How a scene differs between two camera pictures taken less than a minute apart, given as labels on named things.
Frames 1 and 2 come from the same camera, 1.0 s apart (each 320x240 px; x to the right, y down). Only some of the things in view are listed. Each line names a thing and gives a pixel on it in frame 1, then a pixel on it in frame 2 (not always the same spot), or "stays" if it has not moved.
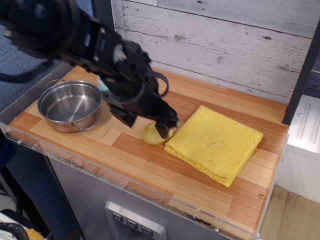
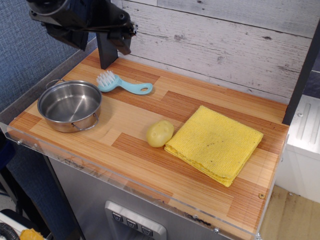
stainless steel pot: x=66 y=106 stays
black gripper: x=134 y=88 -> x=97 y=16
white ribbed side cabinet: x=299 y=168 stays
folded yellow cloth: x=216 y=144 stays
